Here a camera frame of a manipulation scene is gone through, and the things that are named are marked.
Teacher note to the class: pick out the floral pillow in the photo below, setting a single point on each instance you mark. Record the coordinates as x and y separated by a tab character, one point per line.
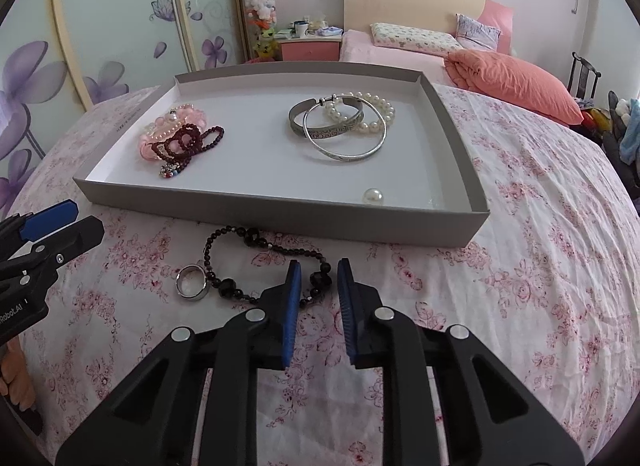
413	39

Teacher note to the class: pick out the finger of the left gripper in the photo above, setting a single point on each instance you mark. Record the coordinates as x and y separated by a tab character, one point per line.
39	225
67	244

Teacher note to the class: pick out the plush toy display tube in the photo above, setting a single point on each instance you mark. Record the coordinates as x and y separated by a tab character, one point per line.
260	17

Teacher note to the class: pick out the lavender pillow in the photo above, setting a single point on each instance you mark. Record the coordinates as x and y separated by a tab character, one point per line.
474	35

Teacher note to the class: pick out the wide silver cuff bangle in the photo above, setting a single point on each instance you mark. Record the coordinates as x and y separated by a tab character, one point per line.
321	117

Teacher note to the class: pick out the pink floral bedsheet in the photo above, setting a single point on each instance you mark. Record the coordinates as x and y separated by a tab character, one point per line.
550	284

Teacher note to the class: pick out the beige pink headboard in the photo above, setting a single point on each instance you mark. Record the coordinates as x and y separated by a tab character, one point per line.
438	15

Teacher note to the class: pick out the black wooden chair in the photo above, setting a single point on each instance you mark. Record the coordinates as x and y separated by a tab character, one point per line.
584	78

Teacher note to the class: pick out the thin silver bangle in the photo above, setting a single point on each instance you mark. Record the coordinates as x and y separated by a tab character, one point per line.
349	125

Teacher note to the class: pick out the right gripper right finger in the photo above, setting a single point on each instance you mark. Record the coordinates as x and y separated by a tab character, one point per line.
445	394

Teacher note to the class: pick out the blue plush garment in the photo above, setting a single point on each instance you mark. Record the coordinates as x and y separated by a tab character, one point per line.
629	146

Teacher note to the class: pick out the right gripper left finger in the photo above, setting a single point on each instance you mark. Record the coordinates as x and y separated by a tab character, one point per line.
194	396

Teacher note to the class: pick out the white mug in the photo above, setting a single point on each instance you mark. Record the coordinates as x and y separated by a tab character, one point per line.
301	29

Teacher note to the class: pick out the flower pattern wardrobe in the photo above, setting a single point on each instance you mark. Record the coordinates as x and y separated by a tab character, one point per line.
59	58

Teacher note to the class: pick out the pink bed mattress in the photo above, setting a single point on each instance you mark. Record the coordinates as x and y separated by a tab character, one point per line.
358	46

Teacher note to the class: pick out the coral folded duvet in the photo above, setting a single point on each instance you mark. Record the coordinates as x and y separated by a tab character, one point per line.
514	81

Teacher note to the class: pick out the grey cardboard tray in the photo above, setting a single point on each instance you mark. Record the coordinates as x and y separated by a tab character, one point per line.
263	174

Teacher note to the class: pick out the large pearl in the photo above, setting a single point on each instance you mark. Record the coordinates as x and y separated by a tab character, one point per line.
373	197

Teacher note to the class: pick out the pink bedside cabinet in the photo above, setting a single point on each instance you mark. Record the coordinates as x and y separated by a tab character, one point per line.
311	49

